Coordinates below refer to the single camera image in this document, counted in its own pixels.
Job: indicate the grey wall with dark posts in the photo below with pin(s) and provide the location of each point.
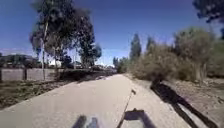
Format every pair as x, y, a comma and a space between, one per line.
13, 74

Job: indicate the slim dark conifer tree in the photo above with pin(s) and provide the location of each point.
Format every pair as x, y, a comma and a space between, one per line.
150, 43
135, 48

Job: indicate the clump of tall dark trees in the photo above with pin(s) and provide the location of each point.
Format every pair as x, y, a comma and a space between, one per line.
63, 30

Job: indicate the dark mulch ground strip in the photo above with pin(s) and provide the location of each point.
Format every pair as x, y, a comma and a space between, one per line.
23, 91

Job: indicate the dry olive bushes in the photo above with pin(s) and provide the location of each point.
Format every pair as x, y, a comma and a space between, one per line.
173, 60

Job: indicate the dark overhanging tree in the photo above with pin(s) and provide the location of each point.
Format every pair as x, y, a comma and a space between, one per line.
210, 8

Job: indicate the pale concrete path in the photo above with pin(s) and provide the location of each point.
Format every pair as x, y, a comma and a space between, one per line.
86, 103

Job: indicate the bare brown dirt ground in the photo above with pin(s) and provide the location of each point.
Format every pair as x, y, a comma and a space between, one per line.
203, 96

